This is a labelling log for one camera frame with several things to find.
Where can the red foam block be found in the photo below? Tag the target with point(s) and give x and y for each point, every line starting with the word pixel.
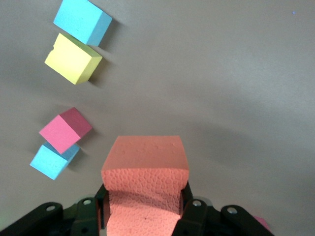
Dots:
pixel 61 134
pixel 260 221

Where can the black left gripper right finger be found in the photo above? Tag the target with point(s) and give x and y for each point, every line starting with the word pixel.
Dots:
pixel 209 221

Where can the blue foam block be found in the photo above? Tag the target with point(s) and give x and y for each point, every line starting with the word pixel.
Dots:
pixel 78 17
pixel 49 163

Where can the yellow foam block chipped corner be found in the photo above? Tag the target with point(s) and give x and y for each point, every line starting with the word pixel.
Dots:
pixel 69 59

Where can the table cover sheet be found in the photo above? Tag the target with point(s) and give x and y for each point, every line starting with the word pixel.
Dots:
pixel 209 86

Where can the orange foam block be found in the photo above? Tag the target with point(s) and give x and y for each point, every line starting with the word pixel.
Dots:
pixel 145 157

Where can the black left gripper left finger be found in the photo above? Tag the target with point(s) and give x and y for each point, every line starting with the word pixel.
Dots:
pixel 61 221

